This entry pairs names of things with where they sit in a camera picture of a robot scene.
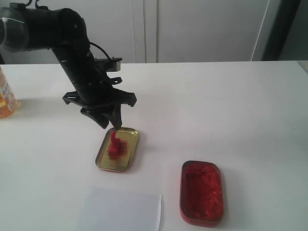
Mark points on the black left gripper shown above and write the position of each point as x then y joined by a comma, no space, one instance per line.
94,94

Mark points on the red rubber stamp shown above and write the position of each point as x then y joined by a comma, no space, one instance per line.
114,147

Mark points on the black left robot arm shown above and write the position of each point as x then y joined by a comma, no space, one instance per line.
64,32

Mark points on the red ink paste tin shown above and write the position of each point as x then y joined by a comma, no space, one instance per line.
201,196

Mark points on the gold tin lid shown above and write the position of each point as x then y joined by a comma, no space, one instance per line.
129,140

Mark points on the white paper sheet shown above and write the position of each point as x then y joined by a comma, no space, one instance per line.
117,210

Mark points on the orange labelled bottle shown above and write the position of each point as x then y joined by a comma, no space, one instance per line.
8,101

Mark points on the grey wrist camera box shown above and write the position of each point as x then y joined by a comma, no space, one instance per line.
112,65

